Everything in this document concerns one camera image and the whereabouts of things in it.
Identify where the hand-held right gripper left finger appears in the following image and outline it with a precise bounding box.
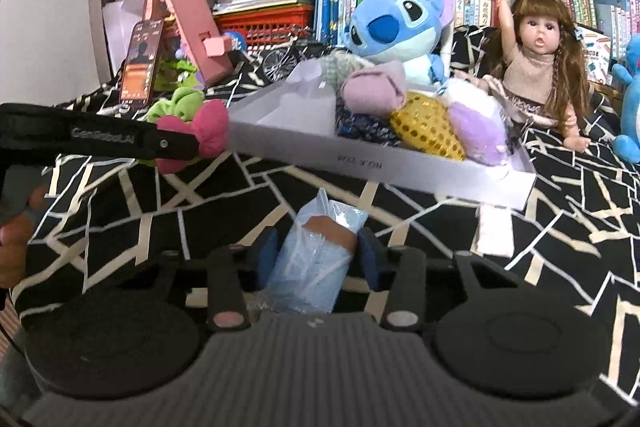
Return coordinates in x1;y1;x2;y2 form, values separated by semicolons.
147;228;280;333

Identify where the round blue white plush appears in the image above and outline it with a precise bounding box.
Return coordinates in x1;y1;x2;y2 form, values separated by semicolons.
611;41;640;164

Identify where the light blue plastic packet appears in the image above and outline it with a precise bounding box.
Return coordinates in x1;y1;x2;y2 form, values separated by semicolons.
269;188;369;314

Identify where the red plastic basket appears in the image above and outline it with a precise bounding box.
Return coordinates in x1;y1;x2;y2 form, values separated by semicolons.
214;4;316;51

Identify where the blue alien plush toy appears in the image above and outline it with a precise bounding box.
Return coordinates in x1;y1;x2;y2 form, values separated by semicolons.
341;0;455;86

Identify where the pink plush bow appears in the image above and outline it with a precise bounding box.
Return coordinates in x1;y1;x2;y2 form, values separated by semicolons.
154;99;231;174

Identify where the white paper slip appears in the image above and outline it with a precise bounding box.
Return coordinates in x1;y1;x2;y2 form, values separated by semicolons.
476;203;517;256

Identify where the green floral cloth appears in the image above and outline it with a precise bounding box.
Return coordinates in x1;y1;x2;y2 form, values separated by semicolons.
319;51;377;88

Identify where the black white patterned blanket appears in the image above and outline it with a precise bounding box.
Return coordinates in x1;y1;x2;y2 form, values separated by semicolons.
10;24;640;408

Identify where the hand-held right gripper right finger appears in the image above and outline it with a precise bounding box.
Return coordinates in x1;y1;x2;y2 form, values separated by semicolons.
356;228;523;333

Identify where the pink toy house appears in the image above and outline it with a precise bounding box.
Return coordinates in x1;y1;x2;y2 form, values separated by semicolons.
141;0;236;88

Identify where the black miniature bicycle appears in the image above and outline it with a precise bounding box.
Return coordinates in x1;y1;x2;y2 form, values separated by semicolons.
261;26;327;84

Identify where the brown-haired doll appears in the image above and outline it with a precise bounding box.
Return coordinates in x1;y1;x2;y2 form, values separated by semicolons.
466;0;597;154

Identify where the pink towel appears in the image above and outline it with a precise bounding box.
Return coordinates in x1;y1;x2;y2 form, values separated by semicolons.
341;61;409;116

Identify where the smartphone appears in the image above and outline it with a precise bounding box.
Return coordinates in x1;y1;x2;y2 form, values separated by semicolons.
119;20;164;110

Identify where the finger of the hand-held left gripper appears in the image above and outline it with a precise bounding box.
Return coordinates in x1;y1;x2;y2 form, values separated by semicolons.
144;123;202;164

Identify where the dark blue floral cloth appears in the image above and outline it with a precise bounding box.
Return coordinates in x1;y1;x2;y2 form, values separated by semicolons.
334;103;402;146

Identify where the person's left hand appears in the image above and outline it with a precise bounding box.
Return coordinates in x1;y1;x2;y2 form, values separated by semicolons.
0;186;52;292

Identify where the purple plush toy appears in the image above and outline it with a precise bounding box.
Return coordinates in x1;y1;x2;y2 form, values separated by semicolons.
449;101;510;166

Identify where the white cardboard box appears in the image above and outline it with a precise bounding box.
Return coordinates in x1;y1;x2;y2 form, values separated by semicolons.
226;56;538;211

